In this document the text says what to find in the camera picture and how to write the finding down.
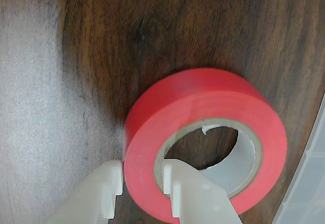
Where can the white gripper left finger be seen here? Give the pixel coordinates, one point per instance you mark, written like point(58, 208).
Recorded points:
point(96, 191)

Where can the clear plastic storage box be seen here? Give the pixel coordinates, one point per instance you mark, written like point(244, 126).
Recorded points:
point(309, 183)

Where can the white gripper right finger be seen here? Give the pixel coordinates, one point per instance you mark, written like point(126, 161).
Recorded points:
point(198, 198)

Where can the red tape roll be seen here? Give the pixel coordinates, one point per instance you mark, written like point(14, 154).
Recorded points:
point(203, 94)

